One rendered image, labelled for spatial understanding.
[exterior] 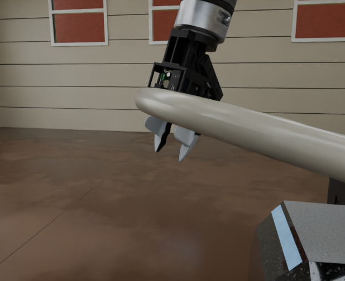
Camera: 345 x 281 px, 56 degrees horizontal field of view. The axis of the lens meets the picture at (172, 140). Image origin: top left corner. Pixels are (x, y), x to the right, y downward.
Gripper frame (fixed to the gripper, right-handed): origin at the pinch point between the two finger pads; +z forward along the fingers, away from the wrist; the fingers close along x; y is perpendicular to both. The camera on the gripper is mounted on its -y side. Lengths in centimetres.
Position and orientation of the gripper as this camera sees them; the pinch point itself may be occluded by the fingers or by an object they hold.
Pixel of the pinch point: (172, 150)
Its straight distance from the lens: 58.5
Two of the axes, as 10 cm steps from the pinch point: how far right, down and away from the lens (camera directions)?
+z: -2.8, 9.5, 0.9
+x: 7.5, 2.8, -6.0
